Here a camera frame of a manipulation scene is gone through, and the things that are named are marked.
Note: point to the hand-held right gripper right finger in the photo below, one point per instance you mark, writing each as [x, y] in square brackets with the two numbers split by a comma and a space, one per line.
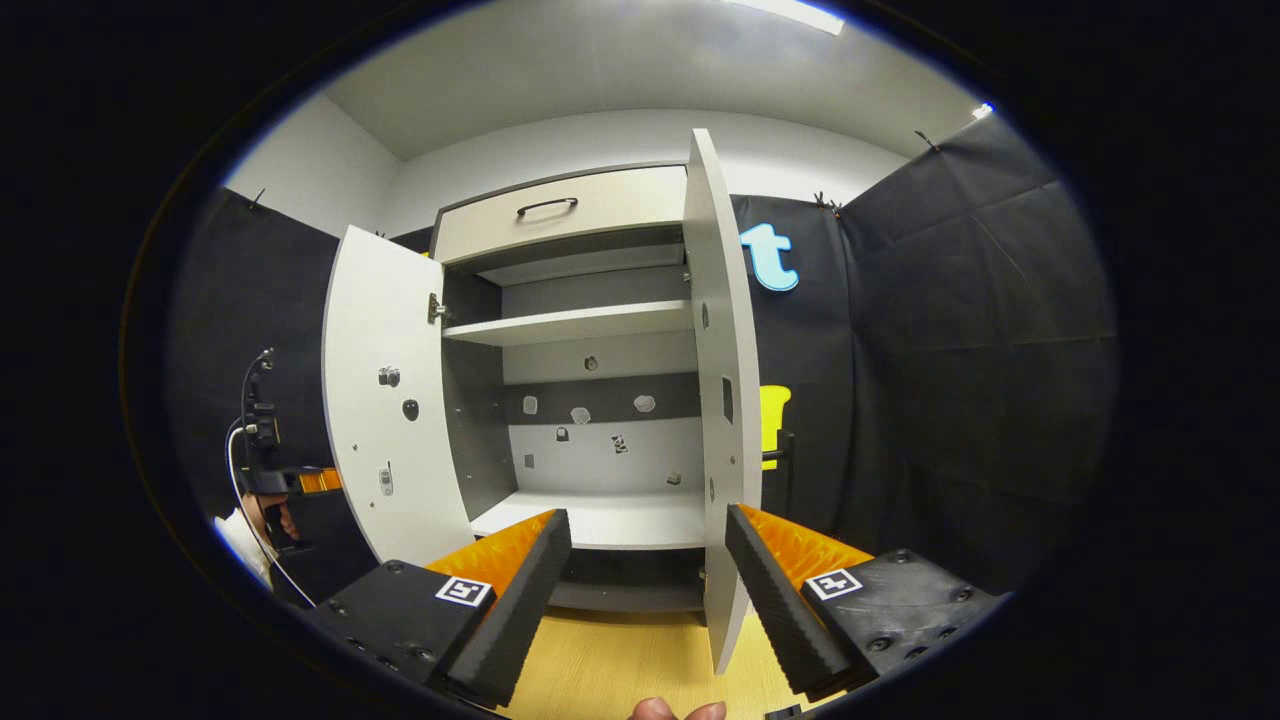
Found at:
[780, 615]

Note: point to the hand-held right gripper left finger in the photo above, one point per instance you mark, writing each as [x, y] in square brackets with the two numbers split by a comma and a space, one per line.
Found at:
[520, 610]

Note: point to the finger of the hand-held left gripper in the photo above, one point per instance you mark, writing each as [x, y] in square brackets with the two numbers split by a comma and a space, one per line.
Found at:
[320, 481]

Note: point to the cabinet door with camera sticker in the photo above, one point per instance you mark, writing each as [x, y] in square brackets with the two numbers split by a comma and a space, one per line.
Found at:
[385, 320]

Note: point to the beige double-door shoe cabinet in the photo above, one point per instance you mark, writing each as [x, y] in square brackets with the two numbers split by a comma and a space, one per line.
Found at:
[600, 450]

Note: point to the cabinet door with headphones sticker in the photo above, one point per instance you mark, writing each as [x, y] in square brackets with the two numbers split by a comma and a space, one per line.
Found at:
[715, 300]

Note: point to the white cabinet shelf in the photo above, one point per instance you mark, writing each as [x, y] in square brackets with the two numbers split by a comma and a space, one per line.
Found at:
[620, 520]
[570, 325]

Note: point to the black clip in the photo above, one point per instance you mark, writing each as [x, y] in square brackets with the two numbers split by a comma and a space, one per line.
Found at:
[926, 141]
[258, 199]
[826, 204]

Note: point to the black backdrop cloth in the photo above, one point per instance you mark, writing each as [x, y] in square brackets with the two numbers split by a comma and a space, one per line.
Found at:
[950, 350]

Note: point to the long ceiling light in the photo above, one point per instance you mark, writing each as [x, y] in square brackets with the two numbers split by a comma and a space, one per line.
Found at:
[790, 13]

